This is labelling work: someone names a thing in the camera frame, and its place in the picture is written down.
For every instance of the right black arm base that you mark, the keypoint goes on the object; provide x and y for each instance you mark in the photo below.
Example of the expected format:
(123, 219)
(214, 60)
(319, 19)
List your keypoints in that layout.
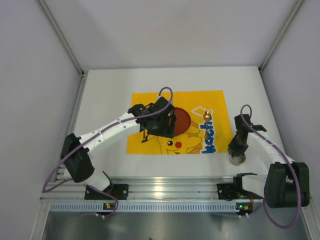
(228, 192)

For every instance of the yellow Pikachu cloth placemat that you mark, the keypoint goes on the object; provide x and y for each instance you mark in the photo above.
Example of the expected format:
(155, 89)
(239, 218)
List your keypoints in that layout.
(193, 140)

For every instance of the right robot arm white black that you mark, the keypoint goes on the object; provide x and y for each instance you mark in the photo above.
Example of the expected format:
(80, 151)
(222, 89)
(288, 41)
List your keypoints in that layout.
(287, 183)

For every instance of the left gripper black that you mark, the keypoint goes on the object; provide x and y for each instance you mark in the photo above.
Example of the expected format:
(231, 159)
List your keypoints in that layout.
(171, 125)

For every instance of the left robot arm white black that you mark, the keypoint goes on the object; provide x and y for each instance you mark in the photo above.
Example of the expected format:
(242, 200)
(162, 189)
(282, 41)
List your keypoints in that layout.
(78, 152)

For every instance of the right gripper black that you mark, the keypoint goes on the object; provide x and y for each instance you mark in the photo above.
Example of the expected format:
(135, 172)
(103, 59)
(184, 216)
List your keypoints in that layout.
(236, 147)

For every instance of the aluminium mounting rail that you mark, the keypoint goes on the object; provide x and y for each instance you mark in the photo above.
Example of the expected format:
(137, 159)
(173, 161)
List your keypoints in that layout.
(140, 188)

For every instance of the gold fork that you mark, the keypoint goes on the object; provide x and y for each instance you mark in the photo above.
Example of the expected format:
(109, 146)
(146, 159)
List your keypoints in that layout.
(145, 137)

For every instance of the small clear glass cup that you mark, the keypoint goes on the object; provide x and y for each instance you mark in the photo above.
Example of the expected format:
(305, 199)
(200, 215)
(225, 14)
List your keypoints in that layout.
(237, 160)

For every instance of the red round plate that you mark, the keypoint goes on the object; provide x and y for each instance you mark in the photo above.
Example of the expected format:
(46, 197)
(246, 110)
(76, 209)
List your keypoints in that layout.
(183, 121)

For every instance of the gold spoon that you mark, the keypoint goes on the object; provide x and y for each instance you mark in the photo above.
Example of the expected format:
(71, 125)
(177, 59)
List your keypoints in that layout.
(207, 117)

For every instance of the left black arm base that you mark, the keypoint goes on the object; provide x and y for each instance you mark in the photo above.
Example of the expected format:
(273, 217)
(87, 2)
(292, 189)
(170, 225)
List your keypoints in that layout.
(118, 191)

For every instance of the perforated cable tray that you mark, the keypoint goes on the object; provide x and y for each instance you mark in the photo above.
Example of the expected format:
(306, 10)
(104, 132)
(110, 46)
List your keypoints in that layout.
(153, 207)

